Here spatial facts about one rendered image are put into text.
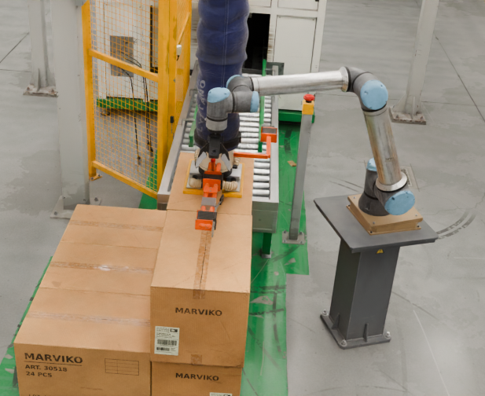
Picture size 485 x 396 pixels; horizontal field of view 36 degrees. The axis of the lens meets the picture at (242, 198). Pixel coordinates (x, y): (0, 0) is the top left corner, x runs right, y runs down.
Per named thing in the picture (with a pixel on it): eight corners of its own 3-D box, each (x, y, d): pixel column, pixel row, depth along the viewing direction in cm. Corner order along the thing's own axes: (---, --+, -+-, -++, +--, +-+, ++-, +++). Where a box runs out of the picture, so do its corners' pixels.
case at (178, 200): (178, 214, 425) (180, 152, 405) (249, 220, 425) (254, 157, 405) (165, 277, 373) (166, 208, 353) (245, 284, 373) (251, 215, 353)
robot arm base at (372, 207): (388, 195, 402) (391, 179, 397) (399, 214, 387) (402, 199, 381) (354, 196, 400) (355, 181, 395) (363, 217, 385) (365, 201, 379)
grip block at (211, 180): (202, 181, 358) (202, 170, 355) (222, 182, 358) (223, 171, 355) (200, 189, 351) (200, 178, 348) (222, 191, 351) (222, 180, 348)
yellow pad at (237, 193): (225, 164, 396) (225, 155, 393) (244, 166, 395) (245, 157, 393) (221, 196, 366) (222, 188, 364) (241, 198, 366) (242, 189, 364)
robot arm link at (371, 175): (386, 180, 396) (390, 151, 386) (399, 198, 382) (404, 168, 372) (359, 184, 392) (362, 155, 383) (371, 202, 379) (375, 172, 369)
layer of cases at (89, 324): (80, 261, 449) (77, 203, 429) (246, 273, 449) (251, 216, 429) (20, 409, 345) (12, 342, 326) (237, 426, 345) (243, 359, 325)
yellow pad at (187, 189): (189, 162, 396) (189, 153, 393) (208, 163, 396) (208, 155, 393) (182, 193, 366) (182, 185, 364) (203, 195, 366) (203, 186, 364)
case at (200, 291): (166, 278, 372) (167, 209, 353) (247, 284, 373) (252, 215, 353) (149, 361, 320) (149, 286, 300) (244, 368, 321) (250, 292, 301)
